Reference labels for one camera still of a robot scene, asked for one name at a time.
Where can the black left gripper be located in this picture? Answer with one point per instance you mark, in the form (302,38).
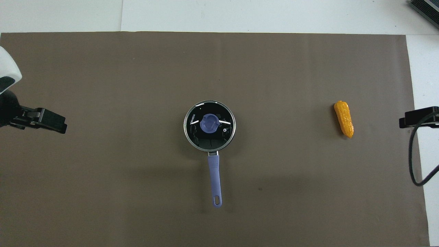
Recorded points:
(8,109)

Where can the yellow toy corn cob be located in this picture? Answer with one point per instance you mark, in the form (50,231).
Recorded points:
(344,118)

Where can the glass lid purple knob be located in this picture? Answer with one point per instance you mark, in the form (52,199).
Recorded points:
(209,123)

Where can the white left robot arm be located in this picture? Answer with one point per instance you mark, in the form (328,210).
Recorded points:
(7,67)

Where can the brown table mat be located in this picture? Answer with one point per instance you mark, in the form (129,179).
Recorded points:
(137,85)

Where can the dark ribbed device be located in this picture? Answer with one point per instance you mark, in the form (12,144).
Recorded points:
(425,8)

